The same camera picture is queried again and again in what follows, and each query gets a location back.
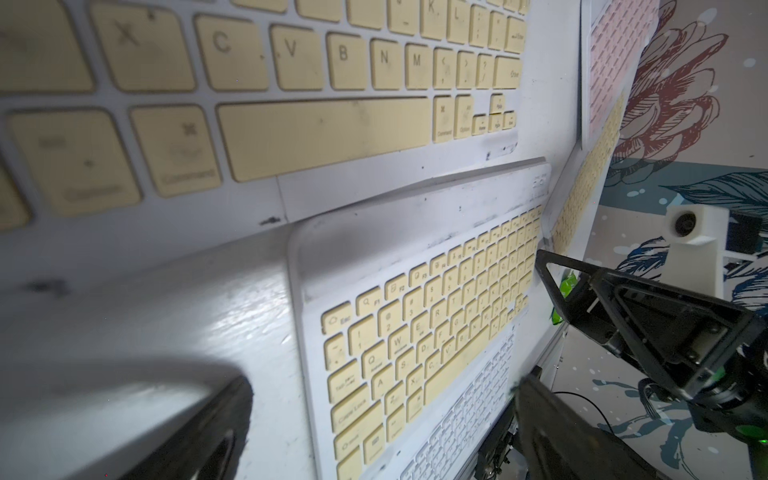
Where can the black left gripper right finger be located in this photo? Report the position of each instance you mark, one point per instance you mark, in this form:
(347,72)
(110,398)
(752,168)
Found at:
(558,444)

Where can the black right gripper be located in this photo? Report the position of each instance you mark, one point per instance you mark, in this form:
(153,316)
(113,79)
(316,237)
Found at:
(693,348)

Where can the yellow keyboard right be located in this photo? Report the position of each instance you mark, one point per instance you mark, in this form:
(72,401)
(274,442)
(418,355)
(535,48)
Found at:
(585,173)

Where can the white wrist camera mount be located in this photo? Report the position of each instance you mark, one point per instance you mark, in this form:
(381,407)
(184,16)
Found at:
(697,237)

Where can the yellow keyboard under stack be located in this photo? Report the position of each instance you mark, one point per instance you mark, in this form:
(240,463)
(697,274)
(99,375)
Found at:
(104,102)

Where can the pink keyboard right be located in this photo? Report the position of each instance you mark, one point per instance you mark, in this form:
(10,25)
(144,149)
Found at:
(613,35)

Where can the yellow keyboard centre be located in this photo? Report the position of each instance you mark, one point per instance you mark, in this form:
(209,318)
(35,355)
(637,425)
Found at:
(399,304)

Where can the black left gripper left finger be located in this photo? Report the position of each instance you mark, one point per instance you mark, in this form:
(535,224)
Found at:
(209,445)

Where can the white keyboard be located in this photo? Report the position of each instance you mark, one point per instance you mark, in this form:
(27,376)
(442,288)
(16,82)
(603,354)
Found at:
(453,443)

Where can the green packet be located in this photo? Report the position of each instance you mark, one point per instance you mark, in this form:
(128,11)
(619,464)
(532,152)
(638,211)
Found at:
(568,283)

